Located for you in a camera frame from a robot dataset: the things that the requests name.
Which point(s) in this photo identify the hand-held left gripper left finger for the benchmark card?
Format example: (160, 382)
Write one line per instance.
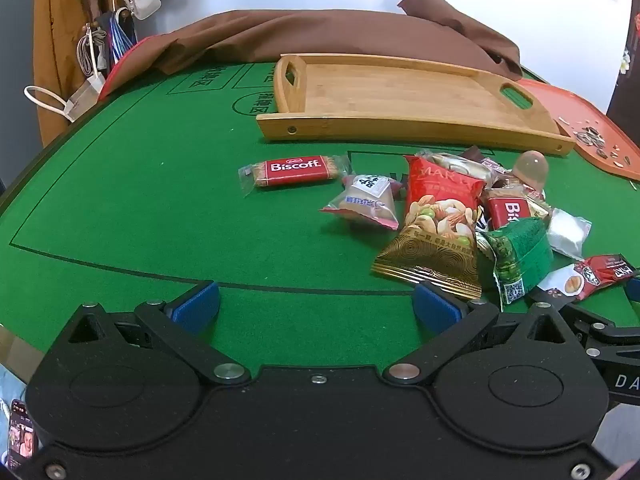
(197, 305)

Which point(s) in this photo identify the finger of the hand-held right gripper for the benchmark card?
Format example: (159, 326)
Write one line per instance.
(575, 315)
(634, 290)

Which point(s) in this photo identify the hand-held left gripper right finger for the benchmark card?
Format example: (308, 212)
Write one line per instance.
(435, 307)

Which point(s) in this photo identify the red stick packet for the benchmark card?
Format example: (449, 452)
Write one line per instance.
(600, 270)

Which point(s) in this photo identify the green snack packet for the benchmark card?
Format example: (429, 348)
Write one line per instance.
(520, 255)

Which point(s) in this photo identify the silver white snack packet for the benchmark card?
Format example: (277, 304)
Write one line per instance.
(567, 230)

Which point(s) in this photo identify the red mixed nut packet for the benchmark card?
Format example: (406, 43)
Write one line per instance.
(435, 220)

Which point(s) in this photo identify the pink white snack packet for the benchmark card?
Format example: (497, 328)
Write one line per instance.
(362, 200)

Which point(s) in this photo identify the white gold wafer packet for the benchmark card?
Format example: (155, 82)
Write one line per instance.
(462, 165)

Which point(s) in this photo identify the pink jelly cup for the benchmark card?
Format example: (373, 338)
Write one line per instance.
(531, 167)

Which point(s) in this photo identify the dark red snack packet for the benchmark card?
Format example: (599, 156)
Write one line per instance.
(475, 152)

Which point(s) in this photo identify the red biscuit packet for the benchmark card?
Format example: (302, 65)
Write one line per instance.
(292, 171)
(507, 210)

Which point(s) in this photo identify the wooden tray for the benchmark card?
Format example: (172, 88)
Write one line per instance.
(400, 90)

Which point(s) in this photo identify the pile of sunflower seeds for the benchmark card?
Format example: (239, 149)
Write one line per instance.
(592, 137)

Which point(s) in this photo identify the orange plastic tray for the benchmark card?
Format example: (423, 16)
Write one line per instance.
(575, 105)

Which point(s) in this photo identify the smartphone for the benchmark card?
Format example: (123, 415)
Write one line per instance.
(20, 432)

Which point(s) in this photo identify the dark floral panel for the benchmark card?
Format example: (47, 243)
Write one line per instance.
(631, 50)

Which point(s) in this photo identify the brown cloth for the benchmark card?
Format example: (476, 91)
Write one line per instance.
(300, 35)

